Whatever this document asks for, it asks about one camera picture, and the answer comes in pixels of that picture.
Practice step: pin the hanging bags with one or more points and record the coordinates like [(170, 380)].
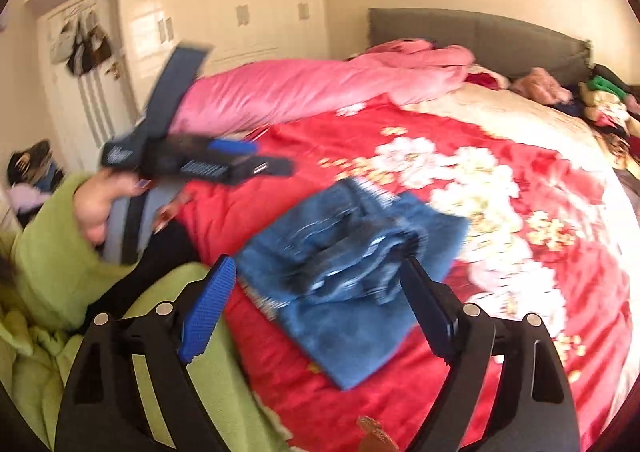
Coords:
[(82, 46)]

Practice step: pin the blue denim pants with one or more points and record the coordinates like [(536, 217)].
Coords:
[(350, 342)]

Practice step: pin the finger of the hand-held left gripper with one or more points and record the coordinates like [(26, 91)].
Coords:
[(260, 169), (235, 146)]

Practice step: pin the white door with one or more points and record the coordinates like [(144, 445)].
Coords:
[(100, 106)]

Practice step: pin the person's left forearm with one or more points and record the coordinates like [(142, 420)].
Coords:
[(50, 262)]

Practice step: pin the person's left hand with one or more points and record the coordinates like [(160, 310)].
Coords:
[(92, 207)]

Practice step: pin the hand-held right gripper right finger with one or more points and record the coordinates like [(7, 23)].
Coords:
[(425, 307)]

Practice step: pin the dark patterned bag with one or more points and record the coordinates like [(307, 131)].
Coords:
[(30, 161)]

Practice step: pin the pile of colourful clothes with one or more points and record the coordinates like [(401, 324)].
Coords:
[(610, 111)]

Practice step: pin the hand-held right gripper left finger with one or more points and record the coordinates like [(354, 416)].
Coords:
[(210, 312)]

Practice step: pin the red floral blanket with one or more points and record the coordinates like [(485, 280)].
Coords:
[(300, 156)]

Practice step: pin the cream quilt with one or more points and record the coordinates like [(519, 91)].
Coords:
[(525, 116)]

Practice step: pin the pink blanket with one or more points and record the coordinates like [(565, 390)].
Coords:
[(300, 86)]

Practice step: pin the grey upholstered headboard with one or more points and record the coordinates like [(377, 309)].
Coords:
[(500, 36)]

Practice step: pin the dark red garment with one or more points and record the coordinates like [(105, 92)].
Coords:
[(482, 80)]

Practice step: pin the pink plush garment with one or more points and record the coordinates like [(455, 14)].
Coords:
[(540, 86)]

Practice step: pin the light pink cloth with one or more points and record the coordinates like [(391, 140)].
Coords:
[(27, 202)]

